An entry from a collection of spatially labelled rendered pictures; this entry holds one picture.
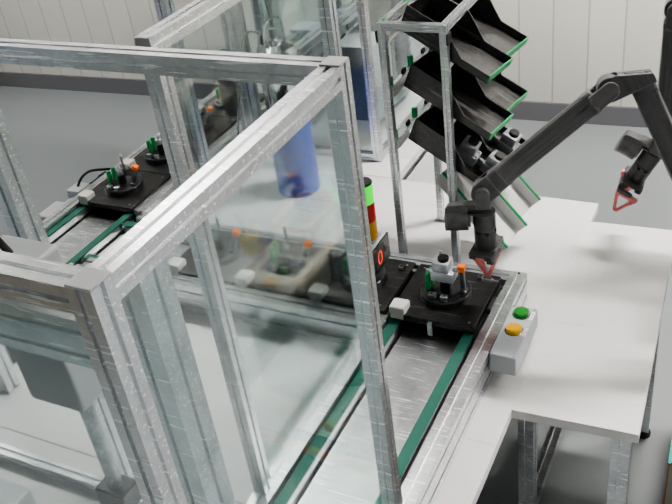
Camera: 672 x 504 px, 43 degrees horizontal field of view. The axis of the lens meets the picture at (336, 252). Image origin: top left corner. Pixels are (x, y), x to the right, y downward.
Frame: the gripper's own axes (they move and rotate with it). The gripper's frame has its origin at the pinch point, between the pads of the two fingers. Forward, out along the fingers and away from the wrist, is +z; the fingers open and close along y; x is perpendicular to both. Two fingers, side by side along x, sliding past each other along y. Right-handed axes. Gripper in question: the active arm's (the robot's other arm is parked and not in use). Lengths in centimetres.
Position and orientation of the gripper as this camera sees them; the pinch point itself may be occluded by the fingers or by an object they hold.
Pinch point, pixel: (487, 273)
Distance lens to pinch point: 230.0
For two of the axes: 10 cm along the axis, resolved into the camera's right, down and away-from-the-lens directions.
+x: 8.9, 1.3, -4.3
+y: -4.2, 5.6, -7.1
